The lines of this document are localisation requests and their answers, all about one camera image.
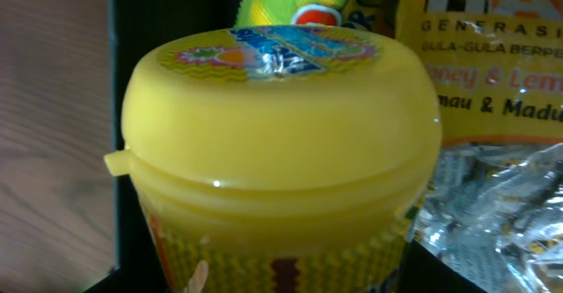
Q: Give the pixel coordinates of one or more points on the Haribo gummy candy bag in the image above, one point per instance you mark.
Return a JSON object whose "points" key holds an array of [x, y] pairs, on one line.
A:
{"points": [[377, 16]]}

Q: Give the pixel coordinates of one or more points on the yellow Hacks candy bag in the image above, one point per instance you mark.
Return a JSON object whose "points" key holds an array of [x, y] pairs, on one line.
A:
{"points": [[493, 213]]}

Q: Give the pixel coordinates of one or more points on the yellow Mentos bottle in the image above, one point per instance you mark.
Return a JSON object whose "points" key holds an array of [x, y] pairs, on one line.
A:
{"points": [[281, 161]]}

